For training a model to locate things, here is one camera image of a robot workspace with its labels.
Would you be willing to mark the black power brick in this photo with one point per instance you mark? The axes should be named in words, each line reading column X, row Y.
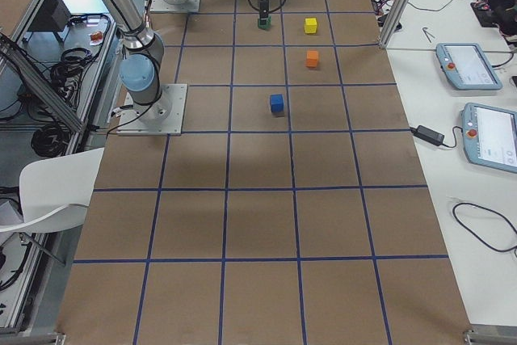
column 428, row 135

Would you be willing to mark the lower teach pendant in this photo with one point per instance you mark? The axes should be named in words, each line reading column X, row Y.
column 489, row 136

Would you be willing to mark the blue block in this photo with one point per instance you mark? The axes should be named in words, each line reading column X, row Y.
column 276, row 102

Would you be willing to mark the upper teach pendant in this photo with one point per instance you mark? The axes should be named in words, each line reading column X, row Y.
column 466, row 67

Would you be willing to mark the white chair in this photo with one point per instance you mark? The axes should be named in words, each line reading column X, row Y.
column 55, row 193

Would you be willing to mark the teach pendant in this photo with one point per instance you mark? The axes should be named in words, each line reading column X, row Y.
column 489, row 136
column 466, row 67

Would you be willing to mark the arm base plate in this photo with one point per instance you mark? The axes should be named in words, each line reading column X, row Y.
column 175, row 6
column 163, row 117

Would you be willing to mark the orange block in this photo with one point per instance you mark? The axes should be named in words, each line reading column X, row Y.
column 312, row 59

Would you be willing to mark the green block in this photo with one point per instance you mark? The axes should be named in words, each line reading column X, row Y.
column 264, row 24

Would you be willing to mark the yellow block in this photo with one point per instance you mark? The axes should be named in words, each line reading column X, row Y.
column 310, row 26

